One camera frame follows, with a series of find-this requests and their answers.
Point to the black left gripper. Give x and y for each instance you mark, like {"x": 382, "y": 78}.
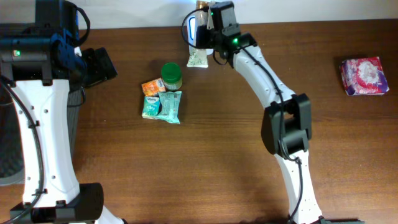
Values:
{"x": 92, "y": 73}

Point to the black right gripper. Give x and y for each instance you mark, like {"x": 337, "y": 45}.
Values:
{"x": 202, "y": 37}

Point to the white cream tube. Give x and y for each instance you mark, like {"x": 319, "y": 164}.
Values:
{"x": 198, "y": 57}

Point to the green lid jar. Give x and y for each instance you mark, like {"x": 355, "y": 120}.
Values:
{"x": 172, "y": 76}

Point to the orange Kleenex tissue pack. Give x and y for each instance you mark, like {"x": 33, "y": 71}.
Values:
{"x": 153, "y": 87}

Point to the teal Kleenex tissue pack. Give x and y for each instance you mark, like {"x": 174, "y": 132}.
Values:
{"x": 151, "y": 107}

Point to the teal snack pouch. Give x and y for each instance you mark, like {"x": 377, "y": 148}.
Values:
{"x": 170, "y": 102}

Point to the red purple package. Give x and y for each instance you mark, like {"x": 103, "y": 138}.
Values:
{"x": 363, "y": 76}

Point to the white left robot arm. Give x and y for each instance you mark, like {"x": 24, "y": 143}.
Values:
{"x": 40, "y": 67}

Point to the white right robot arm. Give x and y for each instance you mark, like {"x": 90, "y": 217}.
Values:
{"x": 287, "y": 122}

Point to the white barcode scanner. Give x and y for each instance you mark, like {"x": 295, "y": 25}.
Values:
{"x": 193, "y": 23}

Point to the grey plastic basket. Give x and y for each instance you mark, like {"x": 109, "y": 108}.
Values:
{"x": 12, "y": 161}

